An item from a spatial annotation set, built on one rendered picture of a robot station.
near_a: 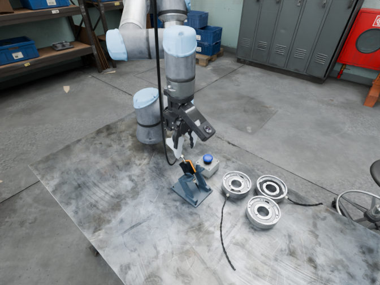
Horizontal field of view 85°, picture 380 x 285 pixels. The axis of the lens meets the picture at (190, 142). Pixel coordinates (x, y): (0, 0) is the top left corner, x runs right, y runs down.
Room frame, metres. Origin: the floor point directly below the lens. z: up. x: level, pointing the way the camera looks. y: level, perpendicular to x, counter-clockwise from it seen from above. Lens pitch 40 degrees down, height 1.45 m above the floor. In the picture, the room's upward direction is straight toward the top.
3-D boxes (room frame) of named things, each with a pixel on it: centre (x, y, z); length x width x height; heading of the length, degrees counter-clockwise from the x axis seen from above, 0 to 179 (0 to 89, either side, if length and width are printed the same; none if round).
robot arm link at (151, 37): (0.61, 0.05, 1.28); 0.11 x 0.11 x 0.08; 6
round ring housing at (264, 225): (0.37, -0.24, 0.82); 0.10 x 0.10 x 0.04
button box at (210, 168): (0.59, -0.07, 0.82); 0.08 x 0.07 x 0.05; 50
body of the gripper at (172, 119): (0.51, 0.03, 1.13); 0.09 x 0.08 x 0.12; 48
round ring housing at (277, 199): (0.47, -0.30, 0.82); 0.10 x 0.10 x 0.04
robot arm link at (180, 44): (0.51, 0.02, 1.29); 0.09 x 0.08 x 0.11; 6
